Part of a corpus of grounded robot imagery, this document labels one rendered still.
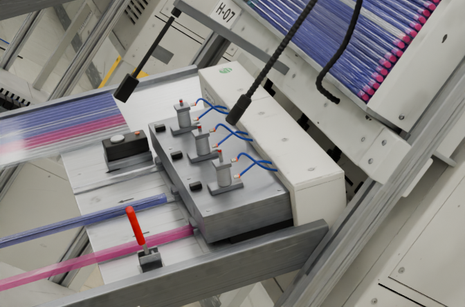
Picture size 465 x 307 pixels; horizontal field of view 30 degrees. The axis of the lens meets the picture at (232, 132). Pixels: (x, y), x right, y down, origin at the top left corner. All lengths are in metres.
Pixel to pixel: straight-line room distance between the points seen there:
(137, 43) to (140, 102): 0.88
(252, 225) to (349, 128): 0.20
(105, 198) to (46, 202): 1.35
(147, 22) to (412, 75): 1.51
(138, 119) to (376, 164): 0.62
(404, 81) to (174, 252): 0.41
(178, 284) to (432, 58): 0.47
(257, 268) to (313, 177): 0.15
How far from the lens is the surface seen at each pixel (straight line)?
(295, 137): 1.37
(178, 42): 2.67
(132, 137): 1.53
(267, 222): 1.28
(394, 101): 1.21
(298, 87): 1.45
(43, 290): 1.98
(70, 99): 1.82
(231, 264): 1.25
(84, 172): 1.55
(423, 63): 1.21
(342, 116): 1.32
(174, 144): 1.45
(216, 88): 1.57
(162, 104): 1.74
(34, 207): 2.80
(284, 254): 1.27
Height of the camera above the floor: 1.46
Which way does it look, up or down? 10 degrees down
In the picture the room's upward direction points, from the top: 35 degrees clockwise
